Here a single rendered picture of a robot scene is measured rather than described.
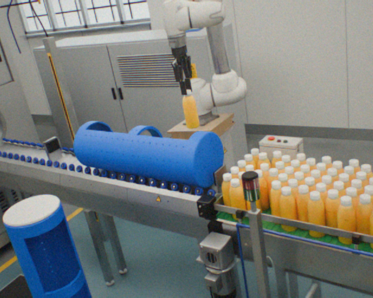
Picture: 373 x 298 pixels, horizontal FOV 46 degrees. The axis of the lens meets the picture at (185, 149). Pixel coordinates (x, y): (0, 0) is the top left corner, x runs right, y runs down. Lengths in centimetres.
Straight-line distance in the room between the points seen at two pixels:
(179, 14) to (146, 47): 198
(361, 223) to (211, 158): 80
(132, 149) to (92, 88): 235
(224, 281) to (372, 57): 308
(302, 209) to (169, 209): 77
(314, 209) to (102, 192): 134
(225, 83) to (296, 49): 216
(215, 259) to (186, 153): 52
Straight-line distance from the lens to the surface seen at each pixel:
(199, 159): 213
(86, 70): 460
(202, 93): 272
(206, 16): 206
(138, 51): 410
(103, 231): 375
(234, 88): 271
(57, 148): 310
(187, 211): 227
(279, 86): 494
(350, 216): 180
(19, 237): 225
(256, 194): 165
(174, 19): 207
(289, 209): 188
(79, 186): 282
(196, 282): 314
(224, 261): 200
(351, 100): 478
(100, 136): 252
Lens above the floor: 201
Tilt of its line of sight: 23 degrees down
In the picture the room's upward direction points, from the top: 11 degrees counter-clockwise
